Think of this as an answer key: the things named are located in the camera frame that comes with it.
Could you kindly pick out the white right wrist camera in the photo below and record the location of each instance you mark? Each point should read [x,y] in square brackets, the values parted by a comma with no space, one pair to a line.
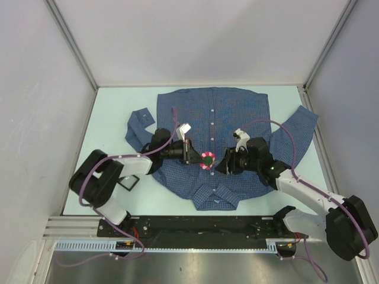
[242,138]

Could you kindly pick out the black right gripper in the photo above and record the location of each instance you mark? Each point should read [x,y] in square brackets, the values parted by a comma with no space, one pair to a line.
[231,155]

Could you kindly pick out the black framed clear box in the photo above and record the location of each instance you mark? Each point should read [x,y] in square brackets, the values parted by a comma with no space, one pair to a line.
[128,182]

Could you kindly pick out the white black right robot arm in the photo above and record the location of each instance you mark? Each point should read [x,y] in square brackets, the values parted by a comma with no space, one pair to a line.
[344,223]

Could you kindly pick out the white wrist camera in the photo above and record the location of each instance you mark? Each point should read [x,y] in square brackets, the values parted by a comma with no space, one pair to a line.
[242,138]
[182,130]

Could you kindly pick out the aluminium front frame rail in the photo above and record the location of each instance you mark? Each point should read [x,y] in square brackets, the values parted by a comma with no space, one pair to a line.
[75,227]

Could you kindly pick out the pink flower smiley brooch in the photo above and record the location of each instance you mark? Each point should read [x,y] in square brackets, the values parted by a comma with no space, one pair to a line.
[208,159]

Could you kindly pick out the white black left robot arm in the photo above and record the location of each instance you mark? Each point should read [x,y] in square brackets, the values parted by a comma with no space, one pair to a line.
[95,180]

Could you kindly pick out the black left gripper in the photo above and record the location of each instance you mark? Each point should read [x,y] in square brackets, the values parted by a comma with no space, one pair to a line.
[193,157]

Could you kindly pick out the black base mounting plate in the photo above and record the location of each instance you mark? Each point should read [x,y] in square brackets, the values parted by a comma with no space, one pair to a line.
[254,226]

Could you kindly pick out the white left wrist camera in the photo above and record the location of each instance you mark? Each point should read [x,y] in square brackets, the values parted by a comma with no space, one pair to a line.
[182,130]

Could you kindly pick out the right aluminium corner post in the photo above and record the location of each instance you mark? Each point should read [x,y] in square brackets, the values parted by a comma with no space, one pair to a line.
[330,42]

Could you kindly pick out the slotted grey cable duct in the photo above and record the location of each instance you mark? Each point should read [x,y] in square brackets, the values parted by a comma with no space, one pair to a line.
[123,246]

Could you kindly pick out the left aluminium corner post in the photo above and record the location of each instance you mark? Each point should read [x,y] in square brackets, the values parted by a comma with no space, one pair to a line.
[58,17]

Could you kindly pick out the aluminium corner post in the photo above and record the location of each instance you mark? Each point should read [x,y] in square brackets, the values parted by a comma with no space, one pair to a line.
[58,17]
[330,42]

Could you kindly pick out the blue plaid button shirt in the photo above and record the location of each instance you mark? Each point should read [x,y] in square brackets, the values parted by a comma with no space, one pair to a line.
[213,115]

